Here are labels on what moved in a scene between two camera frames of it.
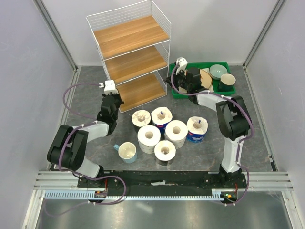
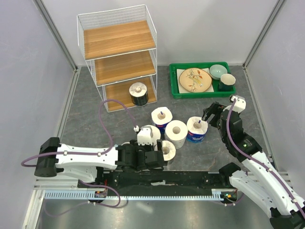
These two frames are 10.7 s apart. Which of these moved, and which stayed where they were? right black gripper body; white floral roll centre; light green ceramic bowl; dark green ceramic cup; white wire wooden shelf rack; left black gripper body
Moved: right black gripper body; left black gripper body; white wire wooden shelf rack
Stayed: white floral roll centre; dark green ceramic cup; light green ceramic bowl
